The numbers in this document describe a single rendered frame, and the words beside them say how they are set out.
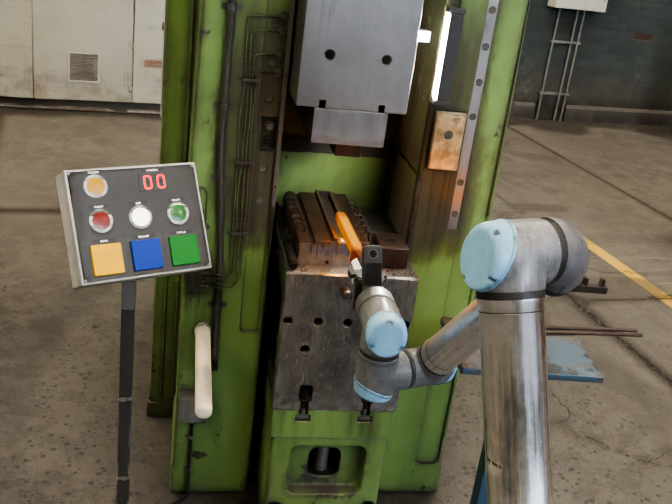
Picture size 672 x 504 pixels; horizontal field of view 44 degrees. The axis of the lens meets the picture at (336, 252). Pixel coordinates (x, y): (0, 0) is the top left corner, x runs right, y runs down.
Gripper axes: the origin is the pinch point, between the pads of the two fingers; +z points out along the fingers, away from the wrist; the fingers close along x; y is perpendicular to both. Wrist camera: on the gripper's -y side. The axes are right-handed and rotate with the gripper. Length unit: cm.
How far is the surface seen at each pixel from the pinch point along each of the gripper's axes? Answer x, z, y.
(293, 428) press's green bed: -9, 18, 65
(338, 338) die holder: 0.8, 18.7, 33.8
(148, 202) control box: -54, 12, -7
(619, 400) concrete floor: 148, 103, 107
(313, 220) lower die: -7.1, 40.9, 6.6
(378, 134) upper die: 5.4, 25.8, -25.3
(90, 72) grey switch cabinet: -135, 535, 80
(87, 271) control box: -66, -3, 6
